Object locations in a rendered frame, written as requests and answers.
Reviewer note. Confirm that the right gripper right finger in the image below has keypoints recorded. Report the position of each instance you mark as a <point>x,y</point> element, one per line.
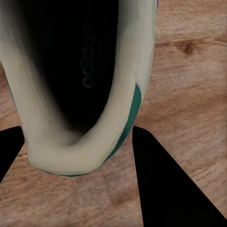
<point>168,196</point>

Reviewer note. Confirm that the gym shoe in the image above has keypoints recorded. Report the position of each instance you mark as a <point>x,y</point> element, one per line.
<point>78,71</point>

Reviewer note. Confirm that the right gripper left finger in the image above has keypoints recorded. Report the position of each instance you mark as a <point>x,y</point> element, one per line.
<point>11,142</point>

